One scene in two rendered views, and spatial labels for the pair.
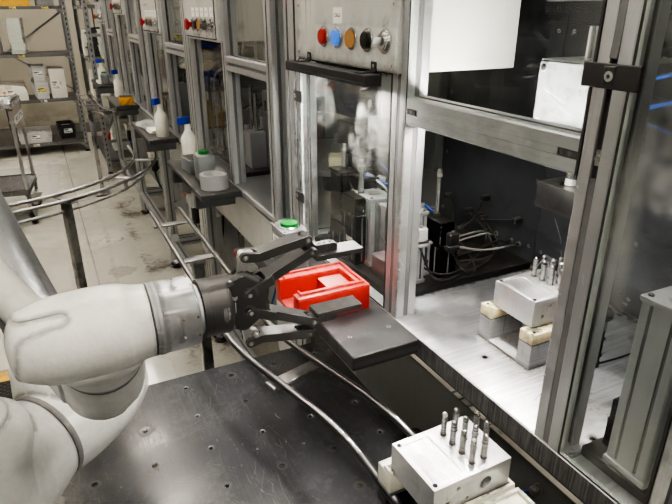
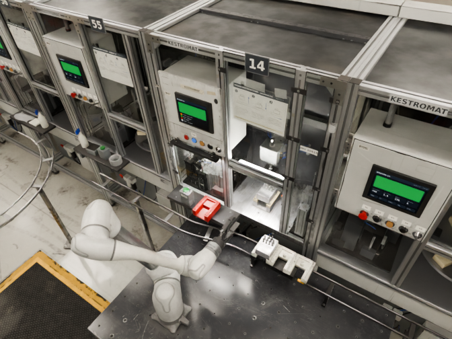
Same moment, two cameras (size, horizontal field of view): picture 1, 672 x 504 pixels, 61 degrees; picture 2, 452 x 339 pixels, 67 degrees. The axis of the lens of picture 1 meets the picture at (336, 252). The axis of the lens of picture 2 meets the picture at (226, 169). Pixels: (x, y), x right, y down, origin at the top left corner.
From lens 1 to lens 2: 142 cm
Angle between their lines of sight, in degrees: 31
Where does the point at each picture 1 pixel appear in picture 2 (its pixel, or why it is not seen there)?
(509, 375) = (266, 216)
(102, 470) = not seen: hidden behind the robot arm
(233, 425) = (193, 252)
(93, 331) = (209, 264)
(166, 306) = (216, 251)
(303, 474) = (221, 257)
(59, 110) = not seen: outside the picture
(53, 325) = (202, 268)
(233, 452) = not seen: hidden behind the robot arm
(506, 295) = (259, 196)
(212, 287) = (219, 241)
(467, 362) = (255, 216)
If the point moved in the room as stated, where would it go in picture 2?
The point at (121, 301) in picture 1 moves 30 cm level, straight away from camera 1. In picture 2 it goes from (209, 255) to (168, 229)
